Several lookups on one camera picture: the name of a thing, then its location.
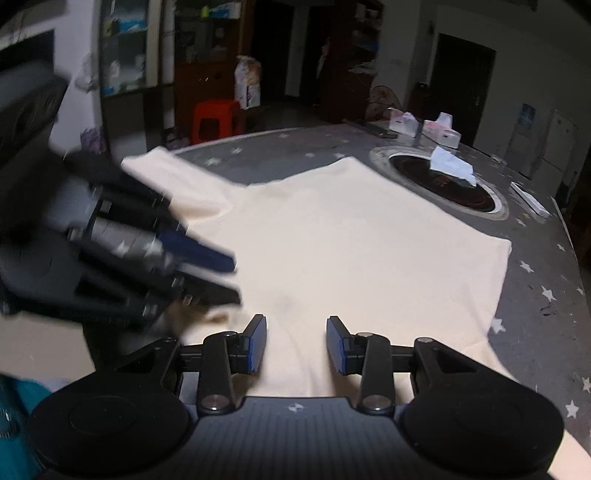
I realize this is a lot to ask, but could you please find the small pink-white tissue box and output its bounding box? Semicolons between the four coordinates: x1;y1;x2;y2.
390;109;420;136

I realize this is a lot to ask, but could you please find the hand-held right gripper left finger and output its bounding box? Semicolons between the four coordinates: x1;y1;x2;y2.
113;315;267;414

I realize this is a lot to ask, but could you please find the red plastic stool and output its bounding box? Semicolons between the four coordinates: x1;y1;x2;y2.
191;99;245;145

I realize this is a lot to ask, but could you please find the white paper sack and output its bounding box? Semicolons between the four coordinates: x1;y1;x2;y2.
235;55;262;110

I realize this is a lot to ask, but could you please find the white remote control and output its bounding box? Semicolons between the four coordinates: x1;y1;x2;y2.
510;181;551;219

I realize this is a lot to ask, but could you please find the large pink-white tissue box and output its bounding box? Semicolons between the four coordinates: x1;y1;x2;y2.
424;113;461;149

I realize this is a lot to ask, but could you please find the grey star-print tablecloth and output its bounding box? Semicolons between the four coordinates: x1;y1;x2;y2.
171;122;591;462

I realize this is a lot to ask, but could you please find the water dispenser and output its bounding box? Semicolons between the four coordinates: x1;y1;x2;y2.
507;103;539;177

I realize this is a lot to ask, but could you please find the white tissue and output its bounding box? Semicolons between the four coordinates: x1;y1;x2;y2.
429;147;477;186

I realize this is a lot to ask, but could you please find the dark wooden door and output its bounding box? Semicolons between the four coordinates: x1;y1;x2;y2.
429;32;498;145

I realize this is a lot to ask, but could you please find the cream garment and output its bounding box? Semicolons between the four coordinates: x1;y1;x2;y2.
121;147;591;480

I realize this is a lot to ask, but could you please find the wooden arched wall cabinet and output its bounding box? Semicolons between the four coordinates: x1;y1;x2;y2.
99;0;385;153

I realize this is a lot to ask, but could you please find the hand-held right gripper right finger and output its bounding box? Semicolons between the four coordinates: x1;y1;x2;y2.
326;316;481;414

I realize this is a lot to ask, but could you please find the dark phone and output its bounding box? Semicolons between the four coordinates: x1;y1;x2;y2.
344;119;398;140

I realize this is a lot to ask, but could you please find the electric fan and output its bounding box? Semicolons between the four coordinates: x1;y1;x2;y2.
366;85;402;122

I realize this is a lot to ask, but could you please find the round built-in cooker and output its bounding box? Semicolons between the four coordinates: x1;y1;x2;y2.
369;145;509;220

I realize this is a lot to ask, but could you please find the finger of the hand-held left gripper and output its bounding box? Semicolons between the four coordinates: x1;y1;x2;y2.
76;258;242;330
65;151;237;275

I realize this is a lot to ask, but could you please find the white fridge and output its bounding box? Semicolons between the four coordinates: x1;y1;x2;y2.
531;110;581;195

